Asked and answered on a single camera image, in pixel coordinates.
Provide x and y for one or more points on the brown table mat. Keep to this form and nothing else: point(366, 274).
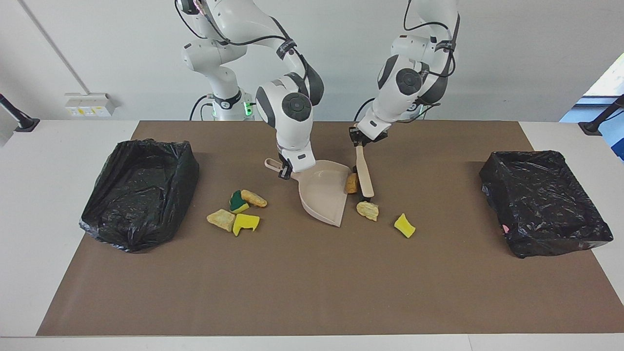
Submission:
point(312, 292)

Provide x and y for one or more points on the beige plastic dustpan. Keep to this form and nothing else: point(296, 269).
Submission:
point(324, 192)

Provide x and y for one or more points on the white wall conduit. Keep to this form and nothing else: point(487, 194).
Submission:
point(55, 48)

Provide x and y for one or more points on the elongated tan foam chunk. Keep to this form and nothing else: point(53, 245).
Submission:
point(254, 198)

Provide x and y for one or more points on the black bagged bin pink spot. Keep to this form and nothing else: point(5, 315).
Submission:
point(541, 204)

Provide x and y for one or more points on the curved yellow green sponge wedge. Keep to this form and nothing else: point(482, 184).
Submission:
point(404, 226)

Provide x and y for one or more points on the brown oval foam chunk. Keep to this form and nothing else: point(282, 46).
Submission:
point(351, 184)

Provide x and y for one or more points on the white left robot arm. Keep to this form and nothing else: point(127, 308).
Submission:
point(404, 80)

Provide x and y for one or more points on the white wall socket box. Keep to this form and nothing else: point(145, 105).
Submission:
point(90, 105)

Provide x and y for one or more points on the jagged green topped sponge piece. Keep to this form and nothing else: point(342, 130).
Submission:
point(238, 201)

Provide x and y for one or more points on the beige hand brush black bristles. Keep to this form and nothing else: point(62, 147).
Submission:
point(364, 170)

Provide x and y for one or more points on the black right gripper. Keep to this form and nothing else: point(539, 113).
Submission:
point(284, 171)

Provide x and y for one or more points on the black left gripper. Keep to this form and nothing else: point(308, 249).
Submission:
point(360, 139)

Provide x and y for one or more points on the notched yellow sponge piece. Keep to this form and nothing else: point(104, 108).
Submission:
point(246, 223)

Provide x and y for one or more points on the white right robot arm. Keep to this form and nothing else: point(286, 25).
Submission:
point(292, 131)

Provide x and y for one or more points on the black clamp stand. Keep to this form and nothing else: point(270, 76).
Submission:
point(592, 127)
point(22, 122)

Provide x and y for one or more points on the pale beige foam chunk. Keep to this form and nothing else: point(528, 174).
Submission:
point(367, 210)

